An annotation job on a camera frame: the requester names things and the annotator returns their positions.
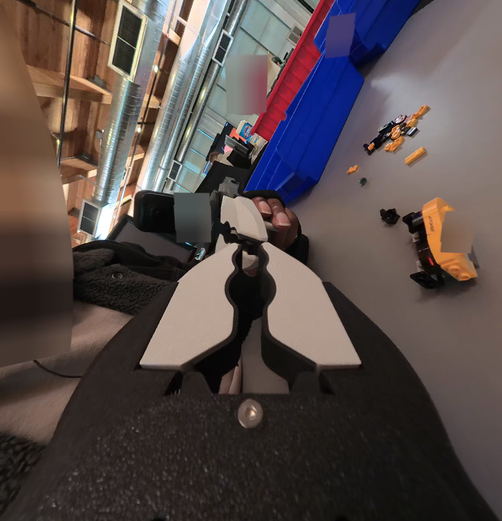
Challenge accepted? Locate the pile of small lego pieces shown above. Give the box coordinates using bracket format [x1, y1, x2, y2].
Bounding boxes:
[363, 105, 431, 156]

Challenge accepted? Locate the dark flat panel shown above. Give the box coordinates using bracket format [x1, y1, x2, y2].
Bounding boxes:
[106, 214, 203, 262]

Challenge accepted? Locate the person's leg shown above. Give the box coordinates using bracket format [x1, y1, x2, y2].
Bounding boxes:
[0, 301, 131, 448]

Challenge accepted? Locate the person's black jacket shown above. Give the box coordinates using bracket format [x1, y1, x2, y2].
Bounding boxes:
[72, 240, 187, 317]

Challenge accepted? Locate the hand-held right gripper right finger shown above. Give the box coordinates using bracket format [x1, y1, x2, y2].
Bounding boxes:
[259, 242, 362, 390]

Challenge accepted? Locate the red storage bin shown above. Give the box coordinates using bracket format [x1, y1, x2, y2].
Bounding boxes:
[255, 0, 335, 140]

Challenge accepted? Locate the orange and black lego assembly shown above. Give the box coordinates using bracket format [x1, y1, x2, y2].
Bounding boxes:
[402, 197, 479, 290]

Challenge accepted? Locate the ceiling vent panel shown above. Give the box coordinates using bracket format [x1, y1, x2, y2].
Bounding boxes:
[108, 2, 148, 82]

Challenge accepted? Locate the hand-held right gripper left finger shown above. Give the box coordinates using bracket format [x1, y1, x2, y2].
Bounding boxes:
[139, 244, 240, 391]

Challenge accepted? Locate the person's left hand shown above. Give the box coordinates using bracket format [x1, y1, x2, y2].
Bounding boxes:
[251, 194, 303, 250]

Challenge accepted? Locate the silver ceiling duct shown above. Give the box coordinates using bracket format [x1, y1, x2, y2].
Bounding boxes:
[70, 0, 194, 241]
[143, 0, 253, 192]

